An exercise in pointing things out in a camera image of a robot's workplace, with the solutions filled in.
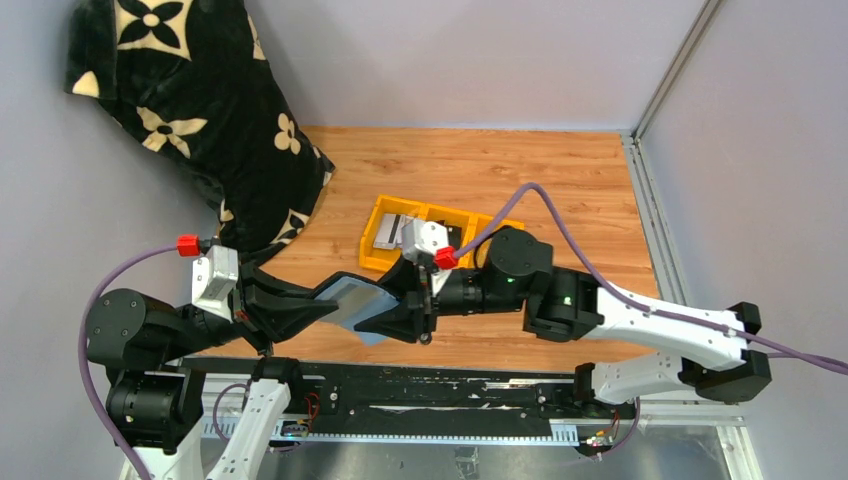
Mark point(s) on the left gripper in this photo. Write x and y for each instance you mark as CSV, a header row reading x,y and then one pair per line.
x,y
246,303

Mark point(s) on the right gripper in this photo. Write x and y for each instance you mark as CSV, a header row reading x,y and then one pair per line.
x,y
428,299

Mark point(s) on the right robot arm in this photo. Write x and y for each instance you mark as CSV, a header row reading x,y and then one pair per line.
x,y
706,352

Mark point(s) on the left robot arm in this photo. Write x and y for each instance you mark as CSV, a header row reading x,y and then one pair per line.
x,y
154,408

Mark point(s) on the silver cards stack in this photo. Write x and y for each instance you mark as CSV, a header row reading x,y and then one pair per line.
x,y
389,232

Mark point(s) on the black cards stack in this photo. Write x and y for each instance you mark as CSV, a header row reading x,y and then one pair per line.
x,y
455,236

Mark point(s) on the left yellow bin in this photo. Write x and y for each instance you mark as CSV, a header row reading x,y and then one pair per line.
x,y
382,260

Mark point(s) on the black floral blanket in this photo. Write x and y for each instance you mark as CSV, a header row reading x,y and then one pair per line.
x,y
189,80

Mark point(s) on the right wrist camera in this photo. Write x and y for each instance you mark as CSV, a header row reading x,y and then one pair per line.
x,y
426,244

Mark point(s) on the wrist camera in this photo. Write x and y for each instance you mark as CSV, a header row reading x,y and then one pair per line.
x,y
426,244
215,276

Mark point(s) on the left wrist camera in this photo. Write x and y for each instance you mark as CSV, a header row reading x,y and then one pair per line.
x,y
215,276

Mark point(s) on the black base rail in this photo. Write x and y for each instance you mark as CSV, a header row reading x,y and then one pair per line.
x,y
402,403

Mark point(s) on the aluminium frame post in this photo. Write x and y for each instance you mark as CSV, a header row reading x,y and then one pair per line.
x,y
694,36

